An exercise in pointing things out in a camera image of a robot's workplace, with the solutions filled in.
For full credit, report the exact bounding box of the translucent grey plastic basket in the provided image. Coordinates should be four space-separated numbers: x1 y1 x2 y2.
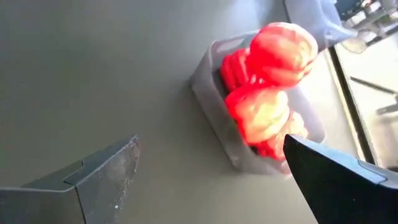
190 30 326 175

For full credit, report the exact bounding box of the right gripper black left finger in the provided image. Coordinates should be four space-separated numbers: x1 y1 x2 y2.
0 134 141 224

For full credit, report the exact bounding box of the bluish grey plastic basket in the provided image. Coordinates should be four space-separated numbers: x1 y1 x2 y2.
284 0 354 47

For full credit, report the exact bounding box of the red bell pepper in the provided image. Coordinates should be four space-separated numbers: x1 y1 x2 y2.
256 111 309 161
220 48 251 93
248 21 319 90
224 84 291 146

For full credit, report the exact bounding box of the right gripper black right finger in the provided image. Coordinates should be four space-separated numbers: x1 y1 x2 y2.
282 133 398 224

